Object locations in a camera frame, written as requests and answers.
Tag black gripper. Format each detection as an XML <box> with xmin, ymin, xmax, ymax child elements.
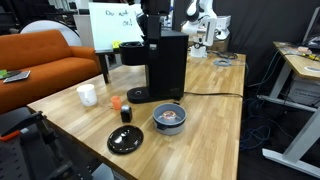
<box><xmin>139</xmin><ymin>0</ymin><xmax>172</xmax><ymax>41</ymax></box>

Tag small patterned cup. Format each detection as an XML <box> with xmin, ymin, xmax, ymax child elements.
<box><xmin>162</xmin><ymin>111</ymin><xmax>177</xmax><ymax>122</ymax></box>

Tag small orange cup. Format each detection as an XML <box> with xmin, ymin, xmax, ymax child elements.
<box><xmin>110</xmin><ymin>95</ymin><xmax>122</xmax><ymax>111</ymax></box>

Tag grey cooking pot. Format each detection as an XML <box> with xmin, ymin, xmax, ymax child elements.
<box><xmin>152</xmin><ymin>102</ymin><xmax>188</xmax><ymax>136</ymax></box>

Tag black round pot lid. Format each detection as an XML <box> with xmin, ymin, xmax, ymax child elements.
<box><xmin>107</xmin><ymin>124</ymin><xmax>145</xmax><ymax>155</ymax></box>

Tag black coffee machine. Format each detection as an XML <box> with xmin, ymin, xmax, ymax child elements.
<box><xmin>118</xmin><ymin>29</ymin><xmax>190</xmax><ymax>104</ymax></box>

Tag white whiteboard with writing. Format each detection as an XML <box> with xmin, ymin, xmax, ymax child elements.
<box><xmin>87</xmin><ymin>2</ymin><xmax>145</xmax><ymax>52</ymax></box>

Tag dark wooden stand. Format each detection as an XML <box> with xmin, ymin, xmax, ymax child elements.
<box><xmin>94</xmin><ymin>48</ymin><xmax>122</xmax><ymax>84</ymax></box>

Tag large cardboard box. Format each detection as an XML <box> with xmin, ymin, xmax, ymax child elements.
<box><xmin>208</xmin><ymin>39</ymin><xmax>231</xmax><ymax>53</ymax></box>

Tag grey tape roll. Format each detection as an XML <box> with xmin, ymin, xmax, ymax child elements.
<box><xmin>213</xmin><ymin>58</ymin><xmax>233</xmax><ymax>67</ymax></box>

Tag small black box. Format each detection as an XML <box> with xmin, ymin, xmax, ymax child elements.
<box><xmin>120</xmin><ymin>104</ymin><xmax>133</xmax><ymax>123</ymax></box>

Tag white mug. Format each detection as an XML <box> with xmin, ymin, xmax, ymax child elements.
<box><xmin>76</xmin><ymin>83</ymin><xmax>98</xmax><ymax>107</ymax></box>

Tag white round panel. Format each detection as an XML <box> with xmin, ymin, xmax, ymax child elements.
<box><xmin>20</xmin><ymin>19</ymin><xmax>83</xmax><ymax>47</ymax></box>

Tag orange sofa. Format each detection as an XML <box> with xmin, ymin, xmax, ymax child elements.
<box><xmin>0</xmin><ymin>29</ymin><xmax>102</xmax><ymax>115</ymax></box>

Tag grey tablet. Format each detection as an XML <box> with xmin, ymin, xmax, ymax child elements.
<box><xmin>3</xmin><ymin>70</ymin><xmax>32</xmax><ymax>84</ymax></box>

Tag wooden desk with white legs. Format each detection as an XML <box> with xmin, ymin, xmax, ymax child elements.
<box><xmin>256</xmin><ymin>41</ymin><xmax>320</xmax><ymax>179</ymax></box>

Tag black monitor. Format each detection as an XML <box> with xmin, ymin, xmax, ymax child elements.
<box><xmin>301</xmin><ymin>6</ymin><xmax>320</xmax><ymax>51</ymax></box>

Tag white box under desk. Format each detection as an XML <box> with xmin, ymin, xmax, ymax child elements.
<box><xmin>287</xmin><ymin>75</ymin><xmax>320</xmax><ymax>108</ymax></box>

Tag black cable bundle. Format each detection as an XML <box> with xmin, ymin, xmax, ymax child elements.
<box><xmin>207</xmin><ymin>49</ymin><xmax>240</xmax><ymax>61</ymax></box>

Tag black coffee machine power cable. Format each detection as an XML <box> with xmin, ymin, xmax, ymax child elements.
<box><xmin>183</xmin><ymin>91</ymin><xmax>245</xmax><ymax>99</ymax></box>

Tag blue cable bundle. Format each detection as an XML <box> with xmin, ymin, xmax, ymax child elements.
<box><xmin>239</xmin><ymin>96</ymin><xmax>273</xmax><ymax>152</ymax></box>

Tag orange clamp handle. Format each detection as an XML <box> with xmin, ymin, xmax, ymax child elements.
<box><xmin>0</xmin><ymin>129</ymin><xmax>22</xmax><ymax>143</ymax></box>

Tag black metal cart frame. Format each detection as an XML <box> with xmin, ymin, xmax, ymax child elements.
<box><xmin>0</xmin><ymin>106</ymin><xmax>101</xmax><ymax>180</ymax></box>

